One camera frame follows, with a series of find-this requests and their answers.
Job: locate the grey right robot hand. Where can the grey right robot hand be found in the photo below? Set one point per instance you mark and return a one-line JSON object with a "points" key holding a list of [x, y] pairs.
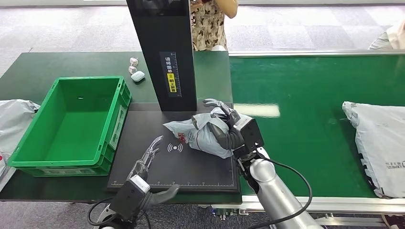
{"points": [[226, 139]]}

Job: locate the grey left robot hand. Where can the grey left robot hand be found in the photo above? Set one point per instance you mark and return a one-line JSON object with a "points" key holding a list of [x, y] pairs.
{"points": [[140, 167]]}

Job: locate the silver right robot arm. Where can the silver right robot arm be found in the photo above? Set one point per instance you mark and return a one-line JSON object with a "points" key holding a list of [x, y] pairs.
{"points": [[275, 192]]}

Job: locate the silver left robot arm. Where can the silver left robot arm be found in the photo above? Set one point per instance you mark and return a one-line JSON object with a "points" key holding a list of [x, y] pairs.
{"points": [[104, 222]]}

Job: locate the black inbound scanning machine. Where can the black inbound scanning machine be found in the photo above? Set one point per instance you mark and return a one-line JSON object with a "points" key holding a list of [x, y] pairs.
{"points": [[189, 177]]}

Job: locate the green conveyor belt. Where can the green conveyor belt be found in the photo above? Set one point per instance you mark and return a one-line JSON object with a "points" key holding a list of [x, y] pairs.
{"points": [[300, 142]]}

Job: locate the large grey poly mailer package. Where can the large grey poly mailer package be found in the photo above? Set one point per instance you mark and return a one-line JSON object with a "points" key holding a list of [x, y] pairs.
{"points": [[379, 142]]}

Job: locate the green plastic crate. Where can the green plastic crate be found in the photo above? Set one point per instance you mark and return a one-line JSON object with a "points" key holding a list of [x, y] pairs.
{"points": [[76, 126]]}

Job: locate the white earbud case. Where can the white earbud case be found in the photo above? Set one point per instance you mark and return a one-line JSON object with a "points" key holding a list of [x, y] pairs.
{"points": [[138, 76]]}

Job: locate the small clear plastic item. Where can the small clear plastic item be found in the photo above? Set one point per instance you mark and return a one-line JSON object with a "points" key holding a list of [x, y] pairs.
{"points": [[132, 69], [134, 61]]}

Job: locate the person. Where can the person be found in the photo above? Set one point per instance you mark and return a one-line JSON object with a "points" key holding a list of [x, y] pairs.
{"points": [[389, 39], [208, 28]]}

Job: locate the dark green table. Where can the dark green table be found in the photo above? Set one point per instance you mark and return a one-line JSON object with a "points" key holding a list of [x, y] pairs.
{"points": [[38, 69]]}

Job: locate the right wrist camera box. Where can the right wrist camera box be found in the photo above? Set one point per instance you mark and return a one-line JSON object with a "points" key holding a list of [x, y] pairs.
{"points": [[251, 136]]}

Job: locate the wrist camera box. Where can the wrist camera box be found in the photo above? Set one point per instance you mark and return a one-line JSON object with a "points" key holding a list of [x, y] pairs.
{"points": [[251, 136], [128, 197]]}

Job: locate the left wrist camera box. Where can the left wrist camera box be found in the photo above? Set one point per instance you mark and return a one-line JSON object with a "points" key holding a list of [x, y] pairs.
{"points": [[128, 197]]}

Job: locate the metal conveyor bracket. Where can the metal conveyor bracket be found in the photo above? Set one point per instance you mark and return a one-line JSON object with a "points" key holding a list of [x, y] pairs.
{"points": [[227, 212]]}

